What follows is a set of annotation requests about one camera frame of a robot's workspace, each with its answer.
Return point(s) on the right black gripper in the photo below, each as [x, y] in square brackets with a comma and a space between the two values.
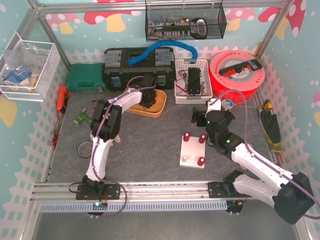
[198, 116]

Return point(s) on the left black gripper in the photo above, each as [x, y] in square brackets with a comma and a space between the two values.
[150, 96]

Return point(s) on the white peg base plate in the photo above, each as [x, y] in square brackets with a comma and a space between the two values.
[191, 151]

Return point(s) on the small red spring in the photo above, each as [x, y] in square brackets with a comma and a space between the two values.
[201, 161]

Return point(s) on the white work glove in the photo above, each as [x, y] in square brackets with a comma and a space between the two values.
[117, 139]

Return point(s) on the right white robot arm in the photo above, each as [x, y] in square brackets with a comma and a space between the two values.
[290, 195]

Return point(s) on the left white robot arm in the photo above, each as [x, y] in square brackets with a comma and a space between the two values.
[106, 122]

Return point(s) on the orange plastic tray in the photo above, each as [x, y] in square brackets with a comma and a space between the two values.
[155, 110]

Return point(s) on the white perforated basket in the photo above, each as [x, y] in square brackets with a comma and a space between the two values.
[180, 84]

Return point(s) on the black toolbox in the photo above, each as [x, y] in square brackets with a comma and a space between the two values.
[116, 70]

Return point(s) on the black module in basket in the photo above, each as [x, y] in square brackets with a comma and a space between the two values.
[194, 83]

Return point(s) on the red filament spool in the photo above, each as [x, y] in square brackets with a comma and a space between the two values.
[247, 82]

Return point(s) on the green small tool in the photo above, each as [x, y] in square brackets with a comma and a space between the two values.
[82, 117]

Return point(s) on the green plastic case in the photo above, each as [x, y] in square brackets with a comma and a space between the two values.
[85, 77]

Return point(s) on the black yellow work glove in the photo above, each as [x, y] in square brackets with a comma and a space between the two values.
[271, 128]

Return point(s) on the black terminal strip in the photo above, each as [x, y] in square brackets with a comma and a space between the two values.
[252, 64]

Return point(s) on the grey tape roll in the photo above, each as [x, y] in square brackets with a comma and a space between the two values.
[84, 149]

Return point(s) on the orange multimeter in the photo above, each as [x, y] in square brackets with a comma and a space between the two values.
[62, 99]

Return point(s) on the blue white glove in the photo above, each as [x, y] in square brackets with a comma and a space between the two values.
[19, 76]

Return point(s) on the solder wire spool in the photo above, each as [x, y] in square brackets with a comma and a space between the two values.
[227, 104]

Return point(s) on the yellow handled screwdriver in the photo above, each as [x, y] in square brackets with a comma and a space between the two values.
[266, 106]

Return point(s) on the black wire mesh basket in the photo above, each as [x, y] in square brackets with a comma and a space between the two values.
[184, 20]

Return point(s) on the grey slotted cable duct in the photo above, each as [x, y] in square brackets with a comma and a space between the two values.
[147, 206]

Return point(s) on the clear acrylic wall box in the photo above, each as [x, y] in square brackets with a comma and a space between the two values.
[42, 58]

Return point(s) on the aluminium rail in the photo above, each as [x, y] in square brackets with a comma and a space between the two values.
[136, 192]

